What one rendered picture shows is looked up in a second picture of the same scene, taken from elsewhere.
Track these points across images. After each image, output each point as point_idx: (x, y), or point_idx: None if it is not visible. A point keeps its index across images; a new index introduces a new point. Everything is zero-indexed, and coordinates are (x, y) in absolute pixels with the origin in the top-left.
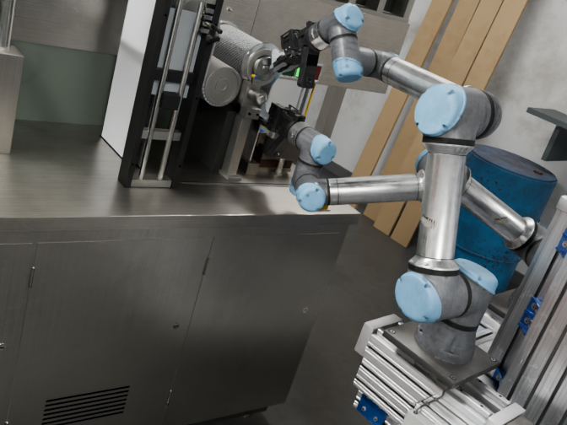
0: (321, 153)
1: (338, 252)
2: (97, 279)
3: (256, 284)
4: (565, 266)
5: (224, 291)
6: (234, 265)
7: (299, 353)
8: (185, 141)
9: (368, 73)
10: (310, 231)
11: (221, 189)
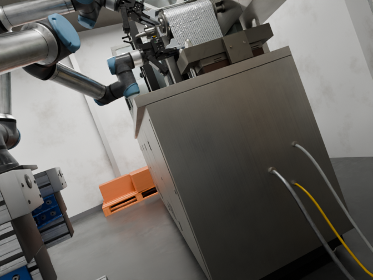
0: (109, 69)
1: (157, 137)
2: (147, 149)
3: (158, 160)
4: None
5: (157, 161)
6: (151, 145)
7: (197, 242)
8: (150, 86)
9: (81, 13)
10: (146, 120)
11: None
